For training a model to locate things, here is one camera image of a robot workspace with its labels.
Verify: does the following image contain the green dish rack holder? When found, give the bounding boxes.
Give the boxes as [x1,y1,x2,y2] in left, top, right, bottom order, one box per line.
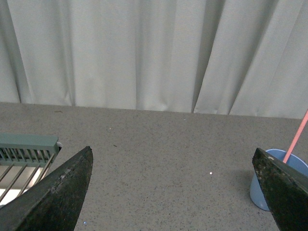
[0,133,63,207]

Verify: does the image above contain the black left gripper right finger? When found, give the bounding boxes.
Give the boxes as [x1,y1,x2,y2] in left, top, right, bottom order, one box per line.
[252,148,308,231]

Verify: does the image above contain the pink chopstick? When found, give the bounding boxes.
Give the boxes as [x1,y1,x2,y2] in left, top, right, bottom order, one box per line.
[283,110,308,163]

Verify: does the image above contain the white curtain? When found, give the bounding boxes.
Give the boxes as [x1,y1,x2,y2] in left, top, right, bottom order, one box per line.
[0,0,308,118]

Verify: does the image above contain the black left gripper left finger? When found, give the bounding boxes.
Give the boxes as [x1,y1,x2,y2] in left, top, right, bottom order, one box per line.
[0,146,93,231]

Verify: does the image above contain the light blue plastic cup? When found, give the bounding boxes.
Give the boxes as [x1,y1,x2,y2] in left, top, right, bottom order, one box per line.
[250,149,308,211]

